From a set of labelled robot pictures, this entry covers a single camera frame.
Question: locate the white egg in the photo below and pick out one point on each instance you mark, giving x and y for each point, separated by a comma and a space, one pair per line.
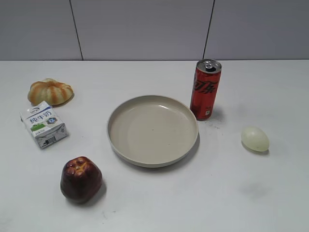
255, 139

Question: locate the beige round plate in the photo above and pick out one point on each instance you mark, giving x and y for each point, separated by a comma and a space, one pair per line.
153, 131

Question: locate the red cola can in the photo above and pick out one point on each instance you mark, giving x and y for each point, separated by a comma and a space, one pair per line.
205, 86

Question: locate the dark red apple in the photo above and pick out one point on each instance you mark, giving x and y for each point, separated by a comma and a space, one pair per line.
80, 180

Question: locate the striped bread bun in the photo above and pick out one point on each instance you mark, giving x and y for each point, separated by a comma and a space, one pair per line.
51, 91

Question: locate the white milk carton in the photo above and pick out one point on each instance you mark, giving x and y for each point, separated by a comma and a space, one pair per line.
44, 125

